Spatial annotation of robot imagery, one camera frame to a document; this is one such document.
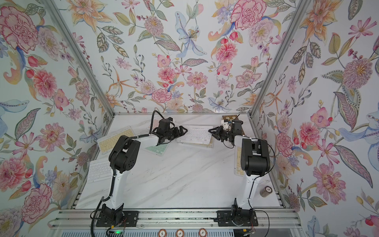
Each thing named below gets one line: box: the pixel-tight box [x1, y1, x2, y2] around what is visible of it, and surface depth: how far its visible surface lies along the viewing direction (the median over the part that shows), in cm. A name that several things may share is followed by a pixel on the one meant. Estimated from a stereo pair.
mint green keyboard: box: [144, 143, 170, 157], surface depth 101 cm
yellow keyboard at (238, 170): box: [233, 146, 245, 177], surface depth 95 cm
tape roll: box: [259, 185, 273, 198], surface depth 79 cm
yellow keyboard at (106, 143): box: [96, 125, 137, 155], surface depth 106 cm
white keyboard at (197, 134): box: [176, 124, 214, 145], surface depth 102 cm
